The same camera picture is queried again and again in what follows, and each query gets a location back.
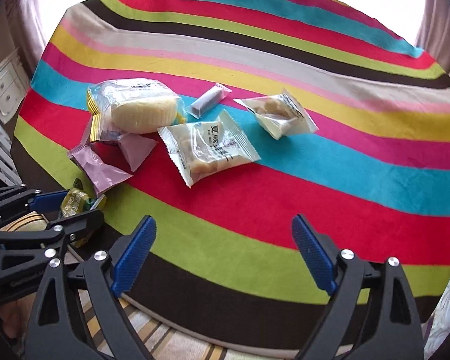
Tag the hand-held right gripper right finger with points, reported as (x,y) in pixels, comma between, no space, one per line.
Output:
(313,251)

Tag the white slatted chair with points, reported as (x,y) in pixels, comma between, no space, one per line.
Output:
(0,153)

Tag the small wrapped candy stick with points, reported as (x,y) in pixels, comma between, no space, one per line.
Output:
(208,101)

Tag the white patterned lace cloth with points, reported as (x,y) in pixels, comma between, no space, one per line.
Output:
(448,315)

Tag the pink snack packet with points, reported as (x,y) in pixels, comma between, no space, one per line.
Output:
(101,172)
(138,150)

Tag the colourful striped blanket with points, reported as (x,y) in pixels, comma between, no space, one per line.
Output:
(285,202)

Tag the green snack packet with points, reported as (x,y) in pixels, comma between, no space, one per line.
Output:
(73,200)

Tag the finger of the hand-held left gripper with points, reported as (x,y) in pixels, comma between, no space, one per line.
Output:
(82,223)
(47,199)

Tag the mauve curtain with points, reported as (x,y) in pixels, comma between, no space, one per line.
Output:
(442,45)
(30,15)

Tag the clear yellow cake packet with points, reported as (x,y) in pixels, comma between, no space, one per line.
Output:
(142,108)

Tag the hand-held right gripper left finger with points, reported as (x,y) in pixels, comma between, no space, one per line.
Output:
(133,255)

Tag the white cabinet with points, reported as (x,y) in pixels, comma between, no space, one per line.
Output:
(7,86)

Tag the striped beige towel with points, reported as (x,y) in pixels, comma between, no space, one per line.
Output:
(165,341)

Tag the cream nut packet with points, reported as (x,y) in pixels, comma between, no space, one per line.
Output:
(281,116)
(210,146)

